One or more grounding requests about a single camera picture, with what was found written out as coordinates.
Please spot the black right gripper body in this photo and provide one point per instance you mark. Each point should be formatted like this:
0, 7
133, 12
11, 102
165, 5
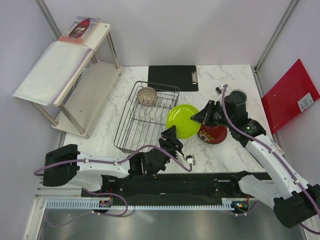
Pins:
217, 116

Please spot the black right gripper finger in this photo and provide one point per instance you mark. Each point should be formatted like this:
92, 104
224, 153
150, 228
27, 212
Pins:
203, 115
202, 125

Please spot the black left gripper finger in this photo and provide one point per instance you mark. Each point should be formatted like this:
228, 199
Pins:
170, 134
164, 144

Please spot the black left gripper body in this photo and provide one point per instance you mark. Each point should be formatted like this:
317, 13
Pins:
175, 146

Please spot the red floral plate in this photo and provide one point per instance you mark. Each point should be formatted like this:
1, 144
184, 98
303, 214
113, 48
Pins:
213, 135

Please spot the lime green plate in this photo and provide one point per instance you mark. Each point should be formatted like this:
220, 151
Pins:
180, 117

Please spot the dark green mug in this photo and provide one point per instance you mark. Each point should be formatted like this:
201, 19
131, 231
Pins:
240, 94

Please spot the dark wire dish rack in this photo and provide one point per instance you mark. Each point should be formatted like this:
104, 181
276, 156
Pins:
142, 125

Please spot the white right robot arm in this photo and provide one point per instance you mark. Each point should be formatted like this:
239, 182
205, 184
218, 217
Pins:
292, 198

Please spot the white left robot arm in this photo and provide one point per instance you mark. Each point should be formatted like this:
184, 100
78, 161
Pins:
68, 165

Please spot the black clipboard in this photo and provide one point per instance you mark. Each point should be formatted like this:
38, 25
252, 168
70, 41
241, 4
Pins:
170, 78

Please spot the patterned ceramic bowl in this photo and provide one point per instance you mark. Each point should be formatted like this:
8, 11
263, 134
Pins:
147, 96

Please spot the Little Women book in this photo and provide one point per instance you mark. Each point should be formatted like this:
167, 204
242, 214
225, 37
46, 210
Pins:
277, 147

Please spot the red folder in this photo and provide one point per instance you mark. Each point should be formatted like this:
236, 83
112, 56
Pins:
289, 97

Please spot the white two-tier shelf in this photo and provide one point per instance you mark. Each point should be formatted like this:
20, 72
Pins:
84, 95

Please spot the red illustrated book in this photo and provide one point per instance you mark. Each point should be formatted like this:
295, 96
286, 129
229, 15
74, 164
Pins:
80, 30

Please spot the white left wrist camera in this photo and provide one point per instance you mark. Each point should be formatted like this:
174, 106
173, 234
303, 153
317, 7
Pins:
188, 160

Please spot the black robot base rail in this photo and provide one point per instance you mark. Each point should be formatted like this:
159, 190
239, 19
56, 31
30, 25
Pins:
171, 189

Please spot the white slotted cable duct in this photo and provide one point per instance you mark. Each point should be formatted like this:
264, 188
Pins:
96, 204

